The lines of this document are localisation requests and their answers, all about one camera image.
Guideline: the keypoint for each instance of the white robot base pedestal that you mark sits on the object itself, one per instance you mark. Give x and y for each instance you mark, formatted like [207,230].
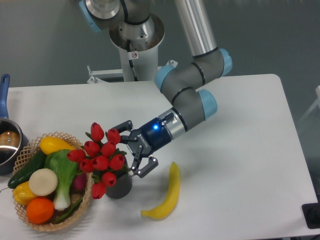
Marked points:
[139,65]

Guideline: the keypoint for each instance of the white metal frame bracket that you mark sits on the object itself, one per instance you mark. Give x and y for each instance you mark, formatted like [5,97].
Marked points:
[96,76]

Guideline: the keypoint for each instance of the red tulip bouquet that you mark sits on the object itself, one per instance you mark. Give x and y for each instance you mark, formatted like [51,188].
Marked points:
[101,157]

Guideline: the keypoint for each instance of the purple toy radish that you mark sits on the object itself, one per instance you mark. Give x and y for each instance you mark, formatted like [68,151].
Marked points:
[79,182]

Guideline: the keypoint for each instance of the orange toy orange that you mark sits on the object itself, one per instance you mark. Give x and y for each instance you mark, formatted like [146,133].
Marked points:
[40,210]

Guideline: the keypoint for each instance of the yellow toy bell pepper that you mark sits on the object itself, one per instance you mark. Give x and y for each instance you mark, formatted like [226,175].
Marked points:
[23,195]

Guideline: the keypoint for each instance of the green toy cucumber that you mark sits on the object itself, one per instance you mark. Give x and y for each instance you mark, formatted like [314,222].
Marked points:
[37,162]

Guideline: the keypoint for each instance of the white round toy slice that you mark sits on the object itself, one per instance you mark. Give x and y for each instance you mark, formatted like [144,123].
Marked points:
[43,182]

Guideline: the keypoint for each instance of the green toy bok choy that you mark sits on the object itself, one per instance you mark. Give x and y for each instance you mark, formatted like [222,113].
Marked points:
[66,171]

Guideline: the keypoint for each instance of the dark grey ribbed vase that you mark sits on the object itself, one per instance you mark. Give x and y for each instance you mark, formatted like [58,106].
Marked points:
[123,184]

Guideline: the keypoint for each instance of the black device at table edge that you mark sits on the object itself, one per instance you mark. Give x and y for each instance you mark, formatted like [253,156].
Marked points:
[311,212]

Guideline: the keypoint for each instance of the woven wicker basket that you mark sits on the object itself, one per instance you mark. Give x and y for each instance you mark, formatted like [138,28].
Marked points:
[25,155]

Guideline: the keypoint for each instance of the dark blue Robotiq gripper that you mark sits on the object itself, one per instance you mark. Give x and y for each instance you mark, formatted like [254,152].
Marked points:
[143,142]

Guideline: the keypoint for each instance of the green toy bean pod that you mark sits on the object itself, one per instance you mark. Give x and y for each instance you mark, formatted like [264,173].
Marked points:
[69,212]

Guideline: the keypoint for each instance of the yellow toy banana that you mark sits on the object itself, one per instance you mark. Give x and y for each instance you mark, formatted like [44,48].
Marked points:
[164,209]

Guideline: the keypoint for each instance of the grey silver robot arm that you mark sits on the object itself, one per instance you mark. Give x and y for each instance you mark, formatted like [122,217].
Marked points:
[137,33]

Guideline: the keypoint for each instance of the blue saucepan with handle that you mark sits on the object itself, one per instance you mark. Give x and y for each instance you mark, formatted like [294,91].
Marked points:
[12,138]

